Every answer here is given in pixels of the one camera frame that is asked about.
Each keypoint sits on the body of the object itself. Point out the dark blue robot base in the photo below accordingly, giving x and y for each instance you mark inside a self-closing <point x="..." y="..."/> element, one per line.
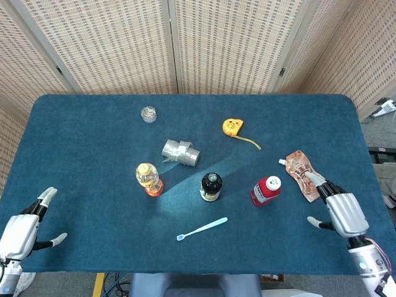
<point x="191" y="286"/>

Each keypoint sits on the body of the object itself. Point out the black metal rail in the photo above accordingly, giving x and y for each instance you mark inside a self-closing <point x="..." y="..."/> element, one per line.
<point x="382" y="154"/>

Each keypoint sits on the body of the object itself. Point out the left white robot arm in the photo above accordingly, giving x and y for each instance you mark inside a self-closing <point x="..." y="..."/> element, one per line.
<point x="9" y="275"/>

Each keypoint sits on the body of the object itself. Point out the orange drink pouch white spout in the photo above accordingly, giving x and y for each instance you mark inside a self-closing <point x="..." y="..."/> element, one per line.
<point x="298" y="170"/>

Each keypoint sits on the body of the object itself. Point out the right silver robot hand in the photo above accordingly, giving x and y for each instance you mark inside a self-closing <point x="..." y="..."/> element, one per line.
<point x="348" y="213"/>

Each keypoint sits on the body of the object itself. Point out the light blue toothbrush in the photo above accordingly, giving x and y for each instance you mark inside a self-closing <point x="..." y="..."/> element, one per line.
<point x="204" y="228"/>

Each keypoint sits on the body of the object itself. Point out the black screen hinge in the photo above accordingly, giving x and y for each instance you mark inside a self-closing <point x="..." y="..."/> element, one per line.
<point x="59" y="70"/>
<point x="282" y="72"/>

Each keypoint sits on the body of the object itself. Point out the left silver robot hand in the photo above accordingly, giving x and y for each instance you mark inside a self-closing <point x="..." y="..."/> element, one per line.
<point x="18" y="235"/>

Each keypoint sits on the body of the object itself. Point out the dark brown tea bottle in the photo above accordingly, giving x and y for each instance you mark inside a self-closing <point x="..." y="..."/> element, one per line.
<point x="211" y="187"/>

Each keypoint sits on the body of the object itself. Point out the yellow tape measure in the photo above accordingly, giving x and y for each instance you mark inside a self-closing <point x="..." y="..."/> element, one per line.
<point x="232" y="127"/>

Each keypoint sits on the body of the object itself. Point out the orange tea bottle yellow cap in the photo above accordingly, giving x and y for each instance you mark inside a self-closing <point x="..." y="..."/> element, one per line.
<point x="148" y="178"/>

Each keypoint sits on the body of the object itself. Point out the woven folding screen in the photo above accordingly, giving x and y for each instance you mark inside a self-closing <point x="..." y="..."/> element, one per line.
<point x="108" y="46"/>

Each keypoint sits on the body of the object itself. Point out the white power strip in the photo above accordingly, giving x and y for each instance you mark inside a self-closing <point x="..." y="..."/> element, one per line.
<point x="386" y="108"/>

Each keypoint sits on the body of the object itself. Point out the blue carpet table cloth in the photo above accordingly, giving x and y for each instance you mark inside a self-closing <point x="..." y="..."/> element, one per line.
<point x="92" y="154"/>

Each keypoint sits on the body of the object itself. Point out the grey duct tape bundle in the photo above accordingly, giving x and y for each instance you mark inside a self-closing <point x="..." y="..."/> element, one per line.
<point x="181" y="153"/>

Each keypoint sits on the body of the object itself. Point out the red NFC juice bottle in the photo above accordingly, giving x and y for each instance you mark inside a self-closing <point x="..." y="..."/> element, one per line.
<point x="263" y="193"/>

